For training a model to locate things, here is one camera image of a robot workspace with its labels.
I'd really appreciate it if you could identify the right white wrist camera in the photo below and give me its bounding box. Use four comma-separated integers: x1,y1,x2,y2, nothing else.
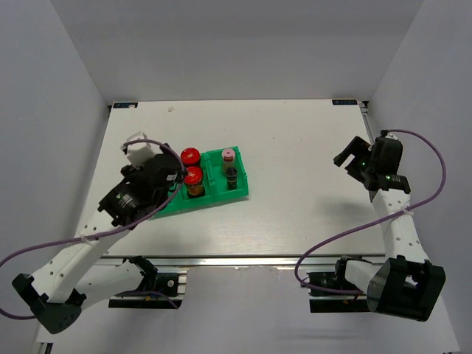
380,129,399,141

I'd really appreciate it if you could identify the red-lid sauce jar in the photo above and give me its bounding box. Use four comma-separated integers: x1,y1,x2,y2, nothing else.
180,147,201,167
184,166,205,198

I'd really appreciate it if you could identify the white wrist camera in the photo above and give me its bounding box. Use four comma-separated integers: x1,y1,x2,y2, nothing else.
120,131,156,169
380,129,399,141

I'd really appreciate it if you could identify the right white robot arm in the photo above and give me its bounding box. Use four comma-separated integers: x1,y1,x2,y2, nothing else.
333,136,445,322

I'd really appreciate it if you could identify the pink-cap spice shaker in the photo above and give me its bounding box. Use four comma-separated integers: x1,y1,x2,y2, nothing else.
221,148,236,174

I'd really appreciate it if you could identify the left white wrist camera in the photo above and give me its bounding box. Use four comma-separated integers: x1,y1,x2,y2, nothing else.
120,131,156,169

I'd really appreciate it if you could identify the right blue table label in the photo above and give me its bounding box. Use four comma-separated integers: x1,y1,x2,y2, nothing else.
331,99,358,105

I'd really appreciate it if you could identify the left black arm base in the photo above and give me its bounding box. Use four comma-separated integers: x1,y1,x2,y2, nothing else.
108,256,186,310

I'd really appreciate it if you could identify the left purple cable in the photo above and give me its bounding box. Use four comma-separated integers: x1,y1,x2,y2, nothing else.
0,139,187,320

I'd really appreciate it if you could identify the black-cap pepper grinder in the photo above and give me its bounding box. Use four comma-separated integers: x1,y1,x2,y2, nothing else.
225,167,238,190

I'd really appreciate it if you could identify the blue table label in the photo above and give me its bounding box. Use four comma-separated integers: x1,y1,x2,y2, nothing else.
112,102,138,109
331,99,358,105

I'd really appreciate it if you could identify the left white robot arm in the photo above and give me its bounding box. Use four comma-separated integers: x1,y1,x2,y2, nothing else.
12,139,187,334

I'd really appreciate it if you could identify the left blue table label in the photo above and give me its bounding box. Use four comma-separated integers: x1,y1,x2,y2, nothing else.
112,102,138,109

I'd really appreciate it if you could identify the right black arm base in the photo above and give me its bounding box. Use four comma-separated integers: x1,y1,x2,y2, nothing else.
302,256,372,313

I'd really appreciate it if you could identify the aluminium front rail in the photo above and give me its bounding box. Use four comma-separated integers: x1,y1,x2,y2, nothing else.
95,254,386,268

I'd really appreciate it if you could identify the green three-compartment plastic tray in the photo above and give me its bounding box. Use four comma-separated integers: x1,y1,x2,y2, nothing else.
153,146,249,218

